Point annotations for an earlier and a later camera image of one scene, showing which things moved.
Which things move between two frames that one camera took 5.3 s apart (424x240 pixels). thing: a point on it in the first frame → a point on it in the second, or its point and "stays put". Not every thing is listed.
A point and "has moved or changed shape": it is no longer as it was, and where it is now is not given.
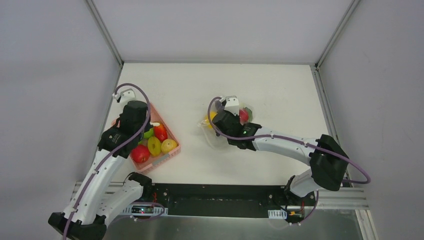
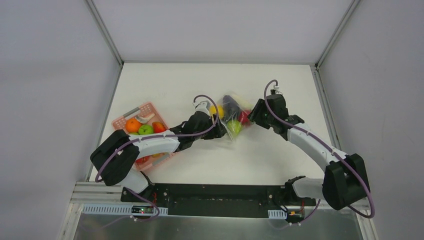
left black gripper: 133,108 → 216,130
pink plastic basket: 155,117 stays put
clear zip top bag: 246,116 has moved or changed shape
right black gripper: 226,117 → 257,113
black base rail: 224,200 stays put
